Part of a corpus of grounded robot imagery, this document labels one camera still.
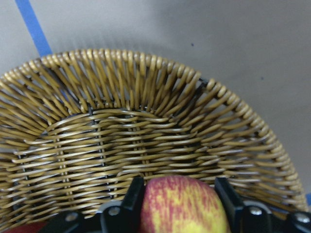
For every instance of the round wicker basket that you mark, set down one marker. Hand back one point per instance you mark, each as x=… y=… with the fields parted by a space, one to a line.
x=77 y=127

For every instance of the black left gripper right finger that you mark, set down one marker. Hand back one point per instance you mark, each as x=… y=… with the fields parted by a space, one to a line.
x=244 y=216

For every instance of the yellow-red striped apple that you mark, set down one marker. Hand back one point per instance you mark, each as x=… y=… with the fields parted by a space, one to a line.
x=180 y=204

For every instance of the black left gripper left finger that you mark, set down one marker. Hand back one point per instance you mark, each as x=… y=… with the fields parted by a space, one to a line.
x=124 y=216

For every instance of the dark red apple in basket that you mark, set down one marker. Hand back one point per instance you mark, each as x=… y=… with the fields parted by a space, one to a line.
x=27 y=228

